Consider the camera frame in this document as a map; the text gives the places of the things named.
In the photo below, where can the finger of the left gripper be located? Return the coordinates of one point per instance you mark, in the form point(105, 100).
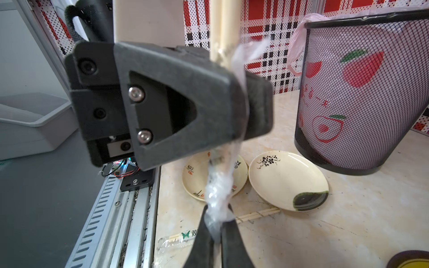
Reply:
point(261, 108)

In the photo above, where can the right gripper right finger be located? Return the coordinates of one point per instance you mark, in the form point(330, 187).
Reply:
point(233, 251)

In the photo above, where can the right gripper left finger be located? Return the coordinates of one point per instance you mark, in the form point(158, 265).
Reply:
point(201, 255)

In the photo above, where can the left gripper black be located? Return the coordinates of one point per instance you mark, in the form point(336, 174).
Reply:
point(176, 104)

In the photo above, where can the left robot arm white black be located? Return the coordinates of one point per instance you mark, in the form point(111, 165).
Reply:
point(90, 20)

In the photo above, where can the cream plate with black mark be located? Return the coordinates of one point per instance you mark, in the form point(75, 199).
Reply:
point(288, 181)

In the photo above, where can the cream plate with flowers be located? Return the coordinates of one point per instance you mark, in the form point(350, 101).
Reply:
point(195, 175)

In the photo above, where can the pink plastic bin liner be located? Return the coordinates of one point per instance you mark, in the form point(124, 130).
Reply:
point(297, 41)

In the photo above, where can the black mesh trash bin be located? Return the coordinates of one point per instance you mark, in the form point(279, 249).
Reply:
point(364, 83)

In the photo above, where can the grey bin outside cell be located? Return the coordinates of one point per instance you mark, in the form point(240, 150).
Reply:
point(34, 123)

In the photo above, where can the yellow patterned plate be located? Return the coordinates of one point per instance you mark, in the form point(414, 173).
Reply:
point(409, 259)

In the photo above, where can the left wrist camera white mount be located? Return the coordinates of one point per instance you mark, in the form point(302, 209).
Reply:
point(159, 22)

